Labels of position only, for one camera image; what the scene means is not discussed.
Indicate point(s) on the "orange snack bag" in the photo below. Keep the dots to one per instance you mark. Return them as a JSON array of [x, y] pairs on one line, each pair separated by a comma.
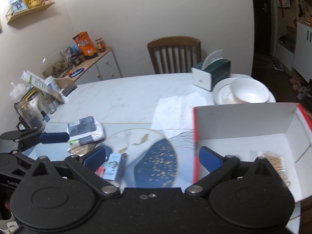
[[85, 45]]

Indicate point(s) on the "red white cardboard box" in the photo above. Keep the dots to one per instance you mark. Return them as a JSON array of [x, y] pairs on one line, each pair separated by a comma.
[[251, 130]]

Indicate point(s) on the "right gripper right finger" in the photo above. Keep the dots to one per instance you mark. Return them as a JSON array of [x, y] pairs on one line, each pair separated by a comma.
[[220, 168]]

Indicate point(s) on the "light blue tea box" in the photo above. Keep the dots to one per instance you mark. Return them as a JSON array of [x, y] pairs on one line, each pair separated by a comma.
[[115, 167]]

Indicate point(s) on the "red lid jar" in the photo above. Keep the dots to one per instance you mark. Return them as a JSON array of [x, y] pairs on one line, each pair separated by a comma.
[[100, 45]]

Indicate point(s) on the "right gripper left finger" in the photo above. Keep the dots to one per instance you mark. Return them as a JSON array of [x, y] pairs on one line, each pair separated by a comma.
[[84, 168]]

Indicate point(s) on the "glass jar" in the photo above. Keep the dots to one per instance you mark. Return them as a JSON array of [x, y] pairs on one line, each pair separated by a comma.
[[30, 115]]

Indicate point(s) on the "white wall cabinets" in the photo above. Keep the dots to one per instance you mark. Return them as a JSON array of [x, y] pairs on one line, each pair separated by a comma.
[[294, 50]]

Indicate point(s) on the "green tissue box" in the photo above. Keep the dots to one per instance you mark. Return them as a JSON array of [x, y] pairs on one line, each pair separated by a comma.
[[213, 69]]

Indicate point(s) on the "stacked white plates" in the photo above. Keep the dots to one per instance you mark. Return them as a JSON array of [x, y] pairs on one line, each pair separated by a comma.
[[223, 94]]

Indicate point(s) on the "white sideboard cabinet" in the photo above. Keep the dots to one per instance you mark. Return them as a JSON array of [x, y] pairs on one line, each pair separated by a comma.
[[101, 68]]

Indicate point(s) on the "white green tube box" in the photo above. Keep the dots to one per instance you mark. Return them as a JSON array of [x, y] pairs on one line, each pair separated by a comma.
[[39, 83]]

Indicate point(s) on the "white paper napkin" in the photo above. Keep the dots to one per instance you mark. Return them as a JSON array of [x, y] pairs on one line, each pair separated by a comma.
[[176, 112]]

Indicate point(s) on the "wooden dining chair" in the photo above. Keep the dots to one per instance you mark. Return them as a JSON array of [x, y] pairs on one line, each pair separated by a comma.
[[174, 54]]

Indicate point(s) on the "wooden wall shelf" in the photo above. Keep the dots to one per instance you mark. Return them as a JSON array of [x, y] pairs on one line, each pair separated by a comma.
[[19, 8]]

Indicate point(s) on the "cotton swabs plastic bag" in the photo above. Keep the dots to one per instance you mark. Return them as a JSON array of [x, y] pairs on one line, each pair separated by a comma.
[[277, 161]]

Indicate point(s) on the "blue white snack packet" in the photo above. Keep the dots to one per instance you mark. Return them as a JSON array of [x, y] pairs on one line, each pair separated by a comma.
[[85, 131]]

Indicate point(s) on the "white ceramic bowl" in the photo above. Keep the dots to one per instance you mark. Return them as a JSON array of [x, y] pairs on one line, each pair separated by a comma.
[[251, 91]]

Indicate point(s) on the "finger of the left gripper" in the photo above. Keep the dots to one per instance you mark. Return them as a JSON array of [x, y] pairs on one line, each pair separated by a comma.
[[50, 138]]

